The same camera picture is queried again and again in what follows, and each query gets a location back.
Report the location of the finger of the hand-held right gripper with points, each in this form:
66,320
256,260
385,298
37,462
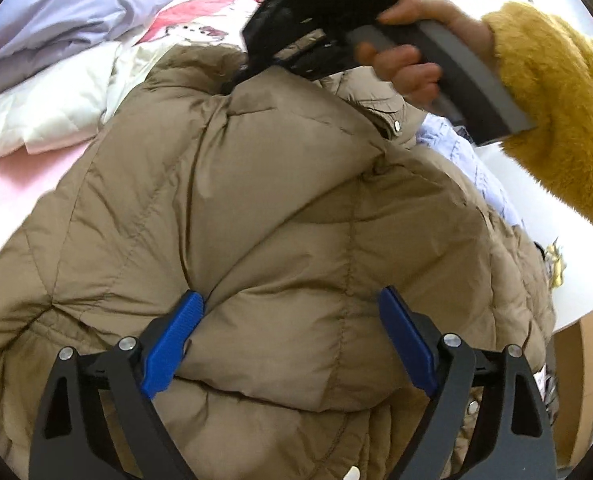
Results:
241,74

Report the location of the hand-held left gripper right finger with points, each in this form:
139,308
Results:
406,340

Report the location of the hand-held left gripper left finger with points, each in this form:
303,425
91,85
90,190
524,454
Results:
174,335

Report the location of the tan puffer jacket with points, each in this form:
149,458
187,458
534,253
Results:
276,185

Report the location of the person's right forearm yellow sleeve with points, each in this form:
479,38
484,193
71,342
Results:
561,110

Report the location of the person's right hand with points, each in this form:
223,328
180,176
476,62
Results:
406,70

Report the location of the small yellow patterned cloth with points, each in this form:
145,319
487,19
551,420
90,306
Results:
555,260

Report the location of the cardboard box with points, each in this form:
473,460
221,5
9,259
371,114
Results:
584,385

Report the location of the lavender jacket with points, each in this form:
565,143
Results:
66,15

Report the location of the white puffer jacket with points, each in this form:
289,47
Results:
51,105

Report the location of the pale blue garment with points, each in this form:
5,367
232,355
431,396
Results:
456,152

